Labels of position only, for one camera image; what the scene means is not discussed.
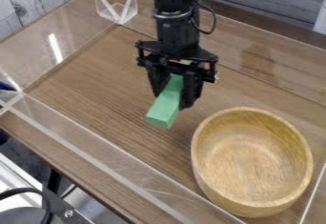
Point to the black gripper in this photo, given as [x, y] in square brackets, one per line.
[176, 53]

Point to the green rectangular block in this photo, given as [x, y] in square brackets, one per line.
[165, 109]

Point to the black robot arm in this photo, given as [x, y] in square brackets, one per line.
[174, 6]

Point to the light wooden bowl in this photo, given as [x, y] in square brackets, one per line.
[252, 161]

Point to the blue object at left edge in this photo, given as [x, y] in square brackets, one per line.
[6, 87]

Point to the black table leg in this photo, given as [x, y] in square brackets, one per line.
[54, 181]

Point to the clear acrylic corner bracket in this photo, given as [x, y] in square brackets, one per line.
[118, 13]

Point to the clear acrylic front wall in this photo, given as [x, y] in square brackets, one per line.
[125, 183]

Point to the clear acrylic left wall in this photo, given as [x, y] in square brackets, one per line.
[43, 45]

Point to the grey metal bracket with screw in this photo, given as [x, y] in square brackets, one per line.
[64, 213]

